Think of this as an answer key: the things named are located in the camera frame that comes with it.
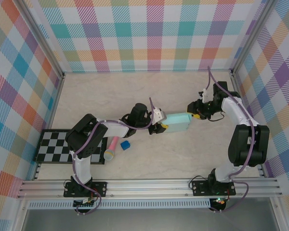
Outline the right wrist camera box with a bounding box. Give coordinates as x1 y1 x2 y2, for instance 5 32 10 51
198 88 209 102

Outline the grey metal panel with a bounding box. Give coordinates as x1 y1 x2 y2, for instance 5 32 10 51
21 208 280 231

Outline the aluminium frame post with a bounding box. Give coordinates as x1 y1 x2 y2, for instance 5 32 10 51
15 0 66 80
230 0 276 77

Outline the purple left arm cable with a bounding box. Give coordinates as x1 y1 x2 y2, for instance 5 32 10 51
72 97 157 216

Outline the small black controller board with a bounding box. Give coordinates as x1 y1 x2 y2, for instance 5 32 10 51
210 197 226 210
73 197 98 209

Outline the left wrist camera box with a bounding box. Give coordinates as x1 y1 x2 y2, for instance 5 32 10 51
152 108 168 125

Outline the black grey checkerboard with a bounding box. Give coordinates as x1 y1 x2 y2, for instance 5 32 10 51
33 129 109 166

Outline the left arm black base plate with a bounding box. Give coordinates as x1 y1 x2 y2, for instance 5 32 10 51
64 181 108 198

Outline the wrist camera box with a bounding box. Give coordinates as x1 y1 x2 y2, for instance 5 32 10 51
198 88 209 102
152 108 168 125

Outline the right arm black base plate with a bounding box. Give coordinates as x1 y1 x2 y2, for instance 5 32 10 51
191 180 236 197

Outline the aluminium side rail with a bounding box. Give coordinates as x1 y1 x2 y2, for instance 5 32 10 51
231 72 267 179
32 73 66 181

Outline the light blue paper box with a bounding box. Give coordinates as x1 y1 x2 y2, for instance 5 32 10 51
162 112 193 133

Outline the aluminium mounting rail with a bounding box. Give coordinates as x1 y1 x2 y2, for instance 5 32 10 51
16 178 284 199

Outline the slotted grey cable duct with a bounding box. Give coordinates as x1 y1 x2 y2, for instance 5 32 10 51
27 201 211 209

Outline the pink toy microphone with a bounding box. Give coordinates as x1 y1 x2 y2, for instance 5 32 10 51
104 136 120 161

